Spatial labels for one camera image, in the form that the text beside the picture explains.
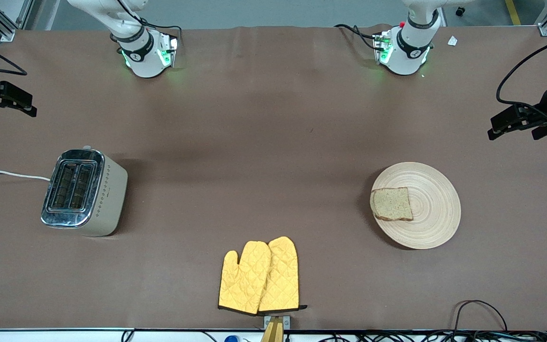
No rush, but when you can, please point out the looped thin black cable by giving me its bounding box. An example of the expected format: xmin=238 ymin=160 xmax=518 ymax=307
xmin=453 ymin=300 xmax=508 ymax=332

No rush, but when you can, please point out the black base cable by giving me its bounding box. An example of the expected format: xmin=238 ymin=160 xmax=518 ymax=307
xmin=334 ymin=24 xmax=381 ymax=50
xmin=117 ymin=0 xmax=182 ymax=48

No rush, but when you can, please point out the yellow quilted oven mitt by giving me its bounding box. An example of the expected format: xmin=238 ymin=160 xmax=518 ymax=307
xmin=258 ymin=236 xmax=308 ymax=313
xmin=218 ymin=241 xmax=272 ymax=315

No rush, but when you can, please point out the small metal bracket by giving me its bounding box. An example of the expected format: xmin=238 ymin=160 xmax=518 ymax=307
xmin=264 ymin=315 xmax=291 ymax=330

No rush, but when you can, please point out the beige and chrome toaster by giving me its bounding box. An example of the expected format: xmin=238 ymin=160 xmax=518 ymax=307
xmin=41 ymin=145 xmax=128 ymax=237

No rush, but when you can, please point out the brown bread slice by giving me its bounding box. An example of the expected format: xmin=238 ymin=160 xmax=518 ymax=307
xmin=370 ymin=187 xmax=414 ymax=222

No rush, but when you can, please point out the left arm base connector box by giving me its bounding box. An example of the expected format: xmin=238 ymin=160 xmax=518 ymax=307
xmin=373 ymin=29 xmax=394 ymax=65

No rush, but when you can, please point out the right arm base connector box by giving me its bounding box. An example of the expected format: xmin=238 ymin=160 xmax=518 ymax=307
xmin=157 ymin=32 xmax=179 ymax=68

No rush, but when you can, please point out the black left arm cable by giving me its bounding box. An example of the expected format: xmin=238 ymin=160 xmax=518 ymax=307
xmin=496 ymin=31 xmax=547 ymax=119

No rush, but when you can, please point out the white toaster power cord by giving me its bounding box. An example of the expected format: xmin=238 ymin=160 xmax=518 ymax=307
xmin=0 ymin=170 xmax=51 ymax=182

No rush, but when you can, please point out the black cable bundle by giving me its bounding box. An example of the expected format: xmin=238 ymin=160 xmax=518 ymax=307
xmin=321 ymin=330 xmax=547 ymax=342

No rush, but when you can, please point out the round wooden plate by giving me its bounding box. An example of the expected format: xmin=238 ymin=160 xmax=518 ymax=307
xmin=371 ymin=162 xmax=462 ymax=250

